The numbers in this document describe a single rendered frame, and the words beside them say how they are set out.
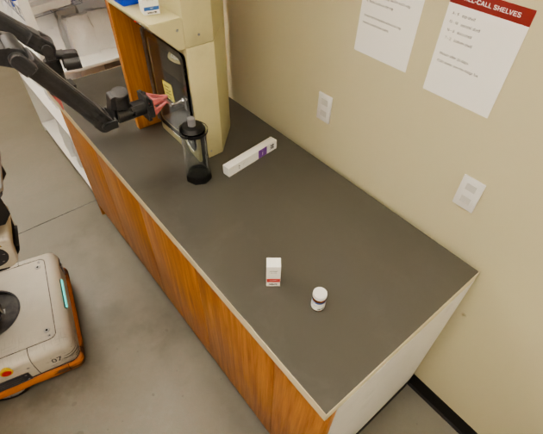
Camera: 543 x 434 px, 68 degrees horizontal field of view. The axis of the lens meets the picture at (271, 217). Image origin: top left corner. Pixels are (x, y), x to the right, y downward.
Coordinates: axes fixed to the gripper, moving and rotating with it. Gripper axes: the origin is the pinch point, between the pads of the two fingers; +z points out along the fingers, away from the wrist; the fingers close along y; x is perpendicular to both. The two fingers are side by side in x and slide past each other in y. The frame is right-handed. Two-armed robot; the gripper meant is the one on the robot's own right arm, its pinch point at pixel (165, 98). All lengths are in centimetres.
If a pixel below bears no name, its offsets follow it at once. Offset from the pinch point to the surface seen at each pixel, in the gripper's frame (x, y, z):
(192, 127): -20.2, -2.0, -0.9
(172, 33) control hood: -10.8, 27.1, 1.6
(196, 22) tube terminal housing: -10.8, 28.4, 10.4
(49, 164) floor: 166, -120, -30
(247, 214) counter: -47, -26, 2
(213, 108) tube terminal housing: -10.7, -4.3, 13.9
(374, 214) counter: -76, -26, 39
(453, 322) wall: -116, -60, 49
